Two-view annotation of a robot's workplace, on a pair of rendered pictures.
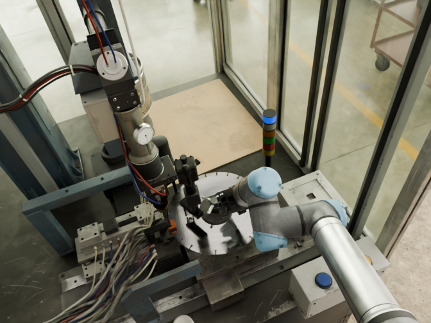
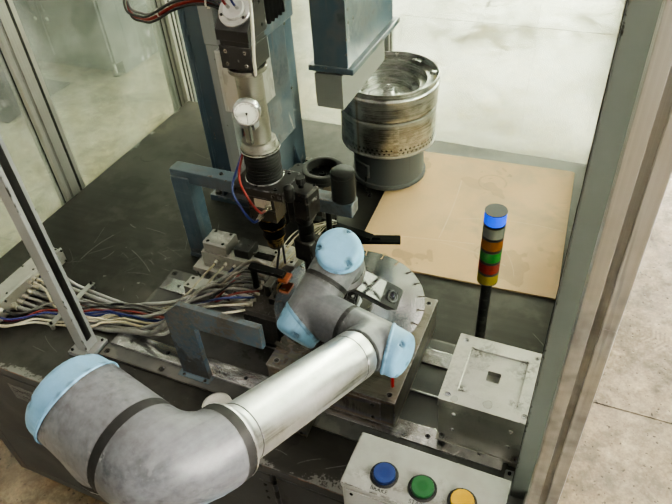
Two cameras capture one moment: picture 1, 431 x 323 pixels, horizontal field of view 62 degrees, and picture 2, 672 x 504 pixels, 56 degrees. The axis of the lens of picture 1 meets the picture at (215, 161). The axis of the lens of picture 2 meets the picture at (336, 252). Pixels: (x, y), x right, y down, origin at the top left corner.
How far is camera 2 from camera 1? 62 cm
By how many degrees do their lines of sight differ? 31
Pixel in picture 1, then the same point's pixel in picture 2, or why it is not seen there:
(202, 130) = (474, 223)
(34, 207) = (181, 171)
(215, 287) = not seen: hidden behind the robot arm
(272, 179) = (344, 248)
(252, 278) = (337, 424)
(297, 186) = (490, 353)
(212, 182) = (380, 269)
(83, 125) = not seen: hidden behind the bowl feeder
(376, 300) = (244, 401)
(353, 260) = (298, 370)
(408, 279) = not seen: outside the picture
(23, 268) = (155, 242)
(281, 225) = (313, 310)
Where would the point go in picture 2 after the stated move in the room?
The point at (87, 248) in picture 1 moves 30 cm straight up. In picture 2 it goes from (208, 257) to (183, 162)
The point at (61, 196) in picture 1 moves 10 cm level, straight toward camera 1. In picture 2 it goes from (212, 176) to (202, 199)
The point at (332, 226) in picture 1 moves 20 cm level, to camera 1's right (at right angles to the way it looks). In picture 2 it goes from (346, 341) to (472, 413)
